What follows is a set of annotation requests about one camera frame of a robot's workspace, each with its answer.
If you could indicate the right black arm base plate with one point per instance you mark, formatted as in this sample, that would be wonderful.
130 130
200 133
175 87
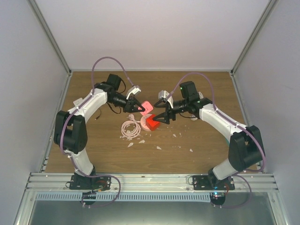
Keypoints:
207 182

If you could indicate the pink round power socket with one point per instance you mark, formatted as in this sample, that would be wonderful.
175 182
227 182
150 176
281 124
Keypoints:
142 122

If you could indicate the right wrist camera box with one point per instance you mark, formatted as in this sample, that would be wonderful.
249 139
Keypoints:
165 97

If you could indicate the grey slotted cable duct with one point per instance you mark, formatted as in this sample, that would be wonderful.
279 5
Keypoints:
136 197

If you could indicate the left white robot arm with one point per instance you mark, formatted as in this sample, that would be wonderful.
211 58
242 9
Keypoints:
70 132

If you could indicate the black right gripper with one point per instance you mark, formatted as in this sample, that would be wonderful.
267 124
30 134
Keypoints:
168 110

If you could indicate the white cube adapter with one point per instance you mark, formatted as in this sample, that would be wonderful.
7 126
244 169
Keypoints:
77 102

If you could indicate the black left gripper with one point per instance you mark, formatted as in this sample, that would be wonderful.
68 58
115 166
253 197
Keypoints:
130 105

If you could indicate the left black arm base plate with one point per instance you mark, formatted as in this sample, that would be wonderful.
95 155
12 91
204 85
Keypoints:
79 182

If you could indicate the aluminium rail frame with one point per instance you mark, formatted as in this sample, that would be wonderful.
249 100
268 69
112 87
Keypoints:
167 183

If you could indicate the red cube socket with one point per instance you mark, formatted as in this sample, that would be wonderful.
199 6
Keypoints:
151 123

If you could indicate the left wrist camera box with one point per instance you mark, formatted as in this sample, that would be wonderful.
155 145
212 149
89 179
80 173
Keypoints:
134 90

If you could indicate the pink square plug adapter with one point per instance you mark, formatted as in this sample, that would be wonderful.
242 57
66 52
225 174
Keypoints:
148 108

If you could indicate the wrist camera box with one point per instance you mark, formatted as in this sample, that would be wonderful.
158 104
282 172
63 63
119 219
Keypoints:
165 97
134 90

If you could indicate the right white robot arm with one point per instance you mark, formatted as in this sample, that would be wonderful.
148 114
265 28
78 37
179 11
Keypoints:
245 143

